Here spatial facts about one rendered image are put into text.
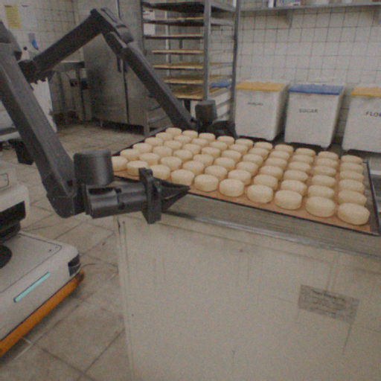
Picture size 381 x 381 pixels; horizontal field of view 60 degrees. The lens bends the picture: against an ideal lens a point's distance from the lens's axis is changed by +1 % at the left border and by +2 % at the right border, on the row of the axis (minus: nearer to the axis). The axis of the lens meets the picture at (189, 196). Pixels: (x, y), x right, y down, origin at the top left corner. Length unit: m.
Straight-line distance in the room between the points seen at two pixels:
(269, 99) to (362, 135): 1.09
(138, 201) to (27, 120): 0.27
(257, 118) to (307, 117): 0.58
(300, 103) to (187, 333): 3.38
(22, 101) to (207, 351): 0.75
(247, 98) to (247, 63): 0.79
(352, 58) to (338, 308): 4.01
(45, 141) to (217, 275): 0.47
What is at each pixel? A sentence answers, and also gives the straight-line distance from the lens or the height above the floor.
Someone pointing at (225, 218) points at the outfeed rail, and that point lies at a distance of 0.72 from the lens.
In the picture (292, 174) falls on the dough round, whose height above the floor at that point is 0.93.
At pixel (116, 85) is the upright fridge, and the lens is 4.85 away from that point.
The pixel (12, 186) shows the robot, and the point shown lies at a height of 0.68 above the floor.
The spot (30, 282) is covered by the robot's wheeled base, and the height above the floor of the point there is 0.26.
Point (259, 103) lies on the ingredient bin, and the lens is 4.15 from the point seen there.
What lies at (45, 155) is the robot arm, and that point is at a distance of 0.70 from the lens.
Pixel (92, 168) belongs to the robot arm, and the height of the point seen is 1.00.
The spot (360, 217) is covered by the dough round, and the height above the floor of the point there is 0.92.
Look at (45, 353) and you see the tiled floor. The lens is 1.67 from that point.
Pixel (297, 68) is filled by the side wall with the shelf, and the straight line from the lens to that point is 4.68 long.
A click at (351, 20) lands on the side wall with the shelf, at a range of 4.60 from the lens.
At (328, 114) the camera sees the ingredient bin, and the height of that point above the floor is 0.48.
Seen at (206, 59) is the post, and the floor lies 1.11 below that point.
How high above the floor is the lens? 1.20
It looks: 25 degrees down
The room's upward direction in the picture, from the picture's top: straight up
